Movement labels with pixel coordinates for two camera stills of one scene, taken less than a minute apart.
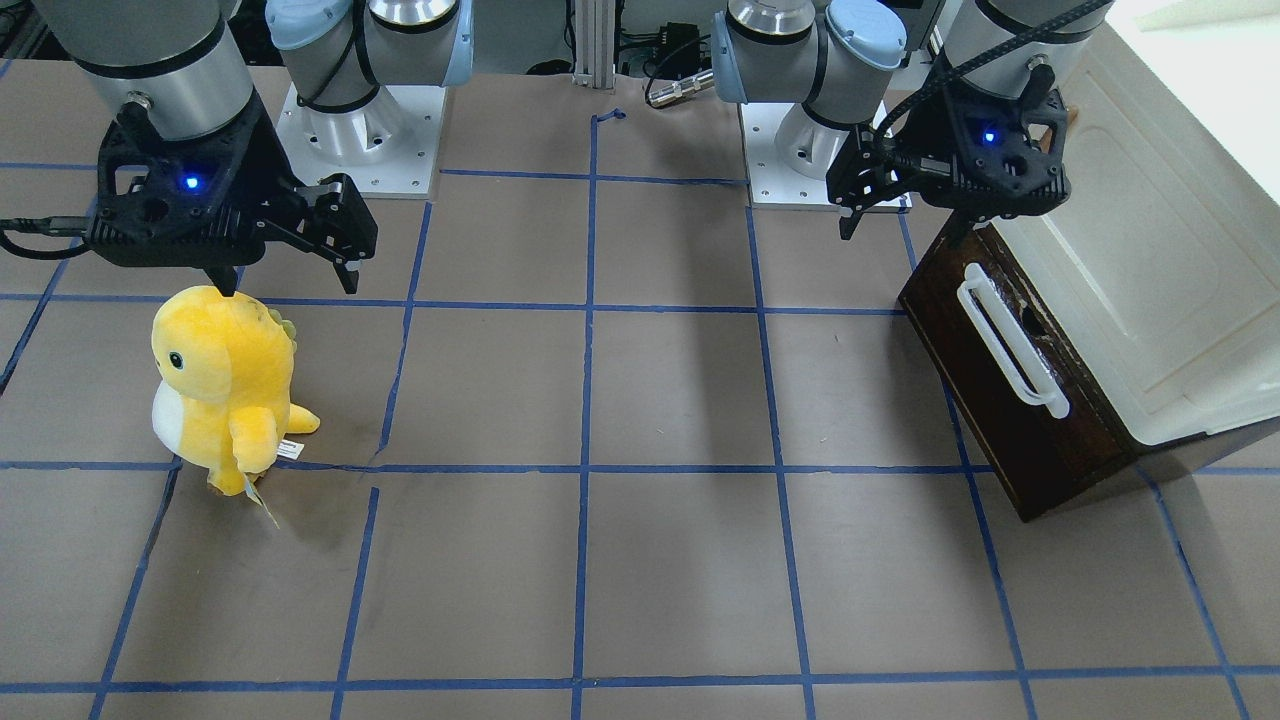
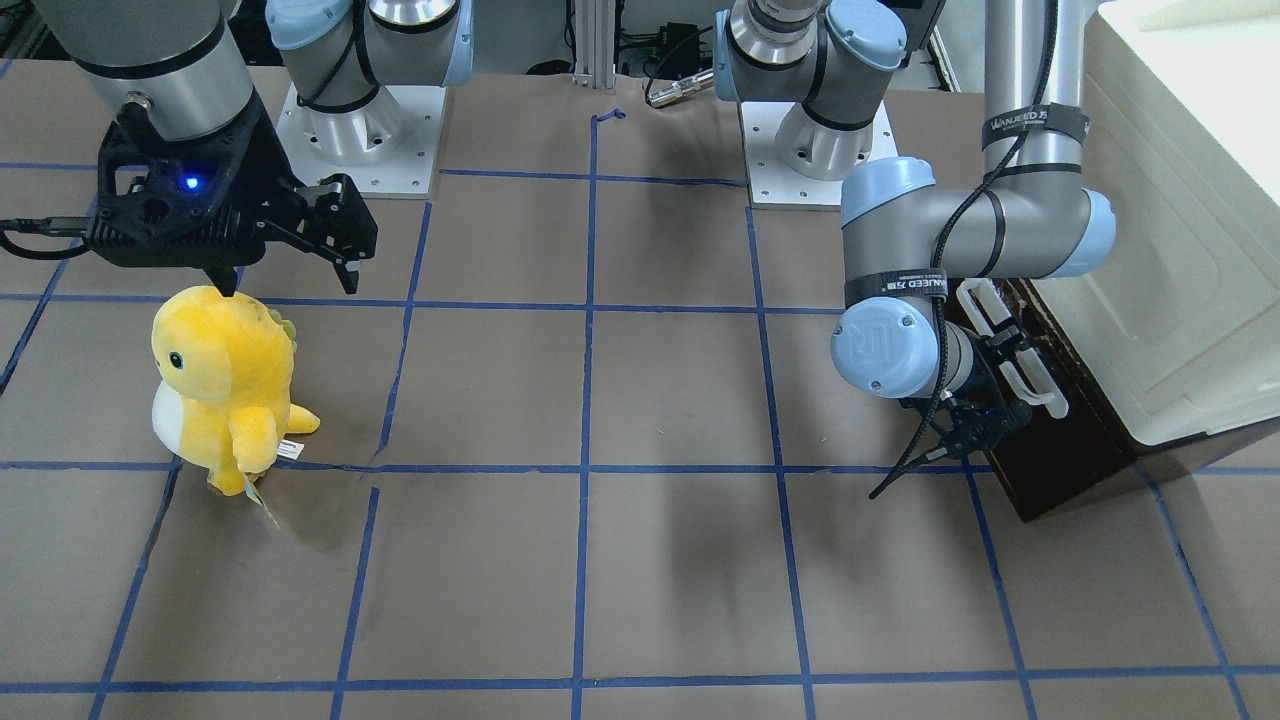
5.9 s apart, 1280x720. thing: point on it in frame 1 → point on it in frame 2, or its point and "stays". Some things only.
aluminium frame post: (594, 63) stays
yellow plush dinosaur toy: (222, 402) stays
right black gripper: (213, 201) stays
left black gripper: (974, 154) → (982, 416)
